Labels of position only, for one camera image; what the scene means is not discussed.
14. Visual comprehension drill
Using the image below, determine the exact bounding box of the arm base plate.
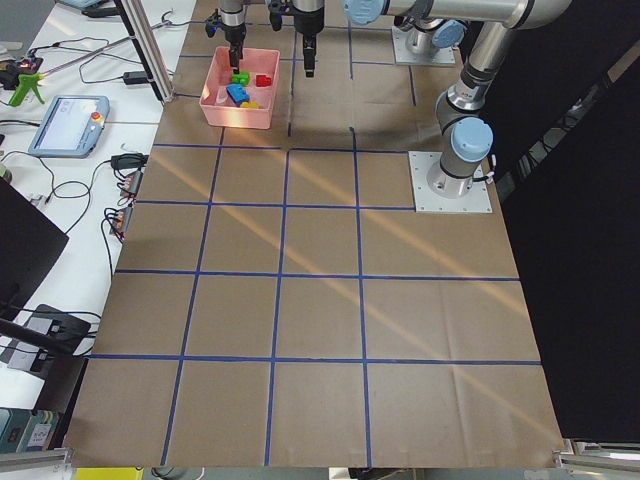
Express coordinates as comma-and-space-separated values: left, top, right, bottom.
408, 151, 493, 214
391, 27, 456, 67

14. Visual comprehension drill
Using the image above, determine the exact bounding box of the black monitor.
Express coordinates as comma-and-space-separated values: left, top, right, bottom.
0, 180, 68, 321

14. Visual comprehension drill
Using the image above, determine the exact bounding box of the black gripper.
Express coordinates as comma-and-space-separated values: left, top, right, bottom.
222, 23, 246, 70
294, 16, 323, 78

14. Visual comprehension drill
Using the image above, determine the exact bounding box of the yellow toy block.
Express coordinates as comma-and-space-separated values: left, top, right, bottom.
240, 101, 261, 110

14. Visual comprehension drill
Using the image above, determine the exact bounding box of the green handled reacher tool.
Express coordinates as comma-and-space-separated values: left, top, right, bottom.
8, 73, 45, 107

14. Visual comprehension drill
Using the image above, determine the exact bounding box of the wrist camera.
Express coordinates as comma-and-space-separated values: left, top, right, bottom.
267, 0, 293, 32
204, 9, 222, 38

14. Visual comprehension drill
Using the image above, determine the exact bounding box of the aluminium frame post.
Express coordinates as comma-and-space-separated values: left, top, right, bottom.
115, 0, 174, 104

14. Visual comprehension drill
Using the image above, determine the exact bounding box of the pink plastic box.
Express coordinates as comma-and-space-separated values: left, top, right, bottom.
199, 46, 280, 129

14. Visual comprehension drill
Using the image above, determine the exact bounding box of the blue toy block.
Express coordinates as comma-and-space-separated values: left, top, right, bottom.
226, 84, 250, 106

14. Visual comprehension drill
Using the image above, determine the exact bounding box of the red toy block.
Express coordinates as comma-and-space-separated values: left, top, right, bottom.
255, 74, 273, 88

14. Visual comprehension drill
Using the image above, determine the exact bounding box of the green toy block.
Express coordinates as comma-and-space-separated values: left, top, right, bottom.
231, 71, 251, 86

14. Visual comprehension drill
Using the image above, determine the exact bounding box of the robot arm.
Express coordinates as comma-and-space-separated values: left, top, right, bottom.
205, 1, 467, 78
342, 1, 570, 198

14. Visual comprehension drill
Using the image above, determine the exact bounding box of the black power adapter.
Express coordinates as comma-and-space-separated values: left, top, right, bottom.
122, 71, 149, 85

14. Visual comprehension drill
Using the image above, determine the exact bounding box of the teach pendant tablet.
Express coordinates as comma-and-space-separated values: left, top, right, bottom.
28, 95, 110, 158

